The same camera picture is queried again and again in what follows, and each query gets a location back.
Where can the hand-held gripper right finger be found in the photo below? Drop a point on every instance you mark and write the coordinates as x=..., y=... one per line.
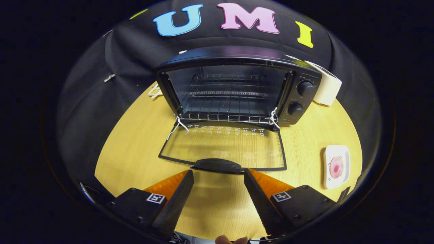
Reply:
x=259, y=203

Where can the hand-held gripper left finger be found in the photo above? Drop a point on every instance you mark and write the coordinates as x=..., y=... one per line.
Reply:
x=174, y=206

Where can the pink ham slice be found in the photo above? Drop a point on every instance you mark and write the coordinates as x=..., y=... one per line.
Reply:
x=336, y=167

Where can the white square plate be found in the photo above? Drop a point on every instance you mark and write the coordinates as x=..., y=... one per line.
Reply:
x=340, y=152

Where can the black toaster oven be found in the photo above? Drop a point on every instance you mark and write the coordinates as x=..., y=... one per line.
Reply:
x=237, y=54

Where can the small white patterned dish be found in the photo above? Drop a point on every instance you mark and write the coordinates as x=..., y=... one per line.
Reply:
x=155, y=91

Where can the white countertop appliance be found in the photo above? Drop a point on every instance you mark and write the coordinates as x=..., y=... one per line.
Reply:
x=327, y=88

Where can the silver clip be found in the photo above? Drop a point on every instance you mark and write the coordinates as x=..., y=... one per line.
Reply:
x=109, y=78

